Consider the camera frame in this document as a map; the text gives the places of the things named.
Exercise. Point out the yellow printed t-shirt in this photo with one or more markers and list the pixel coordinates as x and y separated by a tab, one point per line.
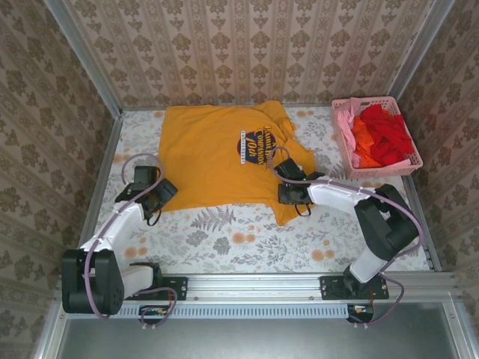
202	157

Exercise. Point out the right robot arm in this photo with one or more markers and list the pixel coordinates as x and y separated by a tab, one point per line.
385	228

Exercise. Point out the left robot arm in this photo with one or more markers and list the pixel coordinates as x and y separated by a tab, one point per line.
93	280

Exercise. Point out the floral print tablecloth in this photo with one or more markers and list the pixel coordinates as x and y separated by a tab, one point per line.
243	239

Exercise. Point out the orange t-shirt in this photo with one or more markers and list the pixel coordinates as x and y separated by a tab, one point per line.
365	149

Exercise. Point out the pink t-shirt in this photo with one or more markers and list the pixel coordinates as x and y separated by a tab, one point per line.
346	119

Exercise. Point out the pink plastic basket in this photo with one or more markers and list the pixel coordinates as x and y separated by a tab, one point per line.
381	170

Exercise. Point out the pile of red orange clothes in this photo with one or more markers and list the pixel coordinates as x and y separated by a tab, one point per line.
385	138

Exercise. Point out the grey sheet metal panel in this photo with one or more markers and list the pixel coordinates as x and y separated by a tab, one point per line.
262	340

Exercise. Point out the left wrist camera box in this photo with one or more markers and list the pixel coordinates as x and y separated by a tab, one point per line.
146	175

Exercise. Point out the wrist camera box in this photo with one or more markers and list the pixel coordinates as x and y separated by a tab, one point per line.
146	175
290	169

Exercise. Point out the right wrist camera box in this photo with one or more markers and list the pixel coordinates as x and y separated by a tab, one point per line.
290	169

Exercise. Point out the aluminium side rail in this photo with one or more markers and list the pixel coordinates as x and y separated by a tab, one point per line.
96	194
433	254

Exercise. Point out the aluminium mounting rail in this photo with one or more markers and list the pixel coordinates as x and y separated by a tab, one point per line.
254	288

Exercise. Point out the aluminium frame post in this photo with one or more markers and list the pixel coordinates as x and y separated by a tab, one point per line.
84	60
419	52

